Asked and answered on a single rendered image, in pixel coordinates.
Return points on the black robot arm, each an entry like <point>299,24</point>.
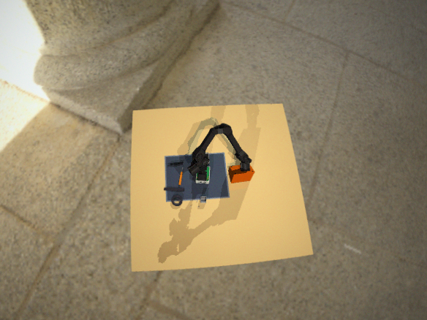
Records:
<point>198,159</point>

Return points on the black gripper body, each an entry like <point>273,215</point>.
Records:
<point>202,176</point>

